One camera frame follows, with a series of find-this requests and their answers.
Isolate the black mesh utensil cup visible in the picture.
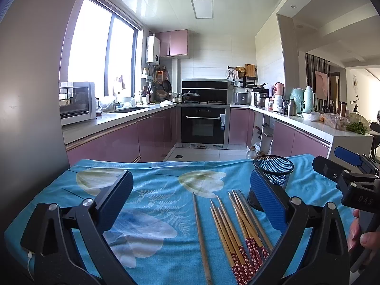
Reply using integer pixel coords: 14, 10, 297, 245
247, 154, 294, 212

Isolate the plain bamboo chopstick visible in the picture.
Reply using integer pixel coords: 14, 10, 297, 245
192, 193, 213, 285

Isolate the kitchen window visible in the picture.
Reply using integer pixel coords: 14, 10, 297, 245
67, 0, 138, 98

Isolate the right hand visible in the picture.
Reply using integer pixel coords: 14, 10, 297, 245
347, 209, 380, 251

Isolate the mint green thermos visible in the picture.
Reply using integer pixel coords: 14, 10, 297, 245
303, 86, 316, 113

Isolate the pink kettle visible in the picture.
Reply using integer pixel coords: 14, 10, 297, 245
274, 82, 285, 97

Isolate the steel stock pot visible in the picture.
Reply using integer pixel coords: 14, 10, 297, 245
253, 87, 269, 107

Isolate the blue floral tablecloth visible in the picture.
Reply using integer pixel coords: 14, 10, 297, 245
4, 153, 357, 285

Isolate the silver rice cooker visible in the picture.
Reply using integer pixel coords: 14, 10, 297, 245
232, 87, 252, 105

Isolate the white microwave oven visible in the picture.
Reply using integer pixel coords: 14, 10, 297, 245
59, 82, 97, 126

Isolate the black built-in oven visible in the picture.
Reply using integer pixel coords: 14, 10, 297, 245
178, 104, 230, 149

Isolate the black range hood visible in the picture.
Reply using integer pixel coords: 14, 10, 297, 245
182, 79, 229, 104

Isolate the black wok with lid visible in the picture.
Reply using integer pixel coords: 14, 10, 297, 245
182, 91, 200, 103

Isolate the ceiling light panel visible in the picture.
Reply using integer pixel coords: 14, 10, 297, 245
191, 0, 214, 19

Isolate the white water heater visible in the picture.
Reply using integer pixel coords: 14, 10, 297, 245
146, 35, 160, 66

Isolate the pink wall cabinet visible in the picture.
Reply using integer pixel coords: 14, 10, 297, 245
156, 30, 189, 57

